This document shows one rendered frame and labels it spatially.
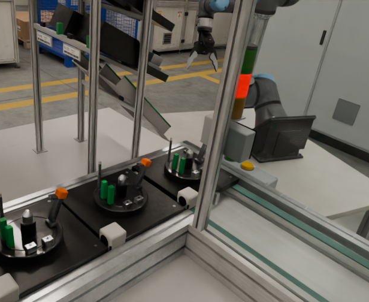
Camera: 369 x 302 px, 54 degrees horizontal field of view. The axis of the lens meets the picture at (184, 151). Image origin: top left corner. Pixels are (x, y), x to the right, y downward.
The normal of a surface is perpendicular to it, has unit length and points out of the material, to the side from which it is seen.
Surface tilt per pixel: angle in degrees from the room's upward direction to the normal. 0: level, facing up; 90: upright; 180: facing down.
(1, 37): 90
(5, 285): 0
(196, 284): 0
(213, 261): 90
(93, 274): 0
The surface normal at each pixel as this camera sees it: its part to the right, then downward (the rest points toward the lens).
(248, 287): -0.68, 0.25
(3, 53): 0.72, 0.41
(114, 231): 0.14, -0.87
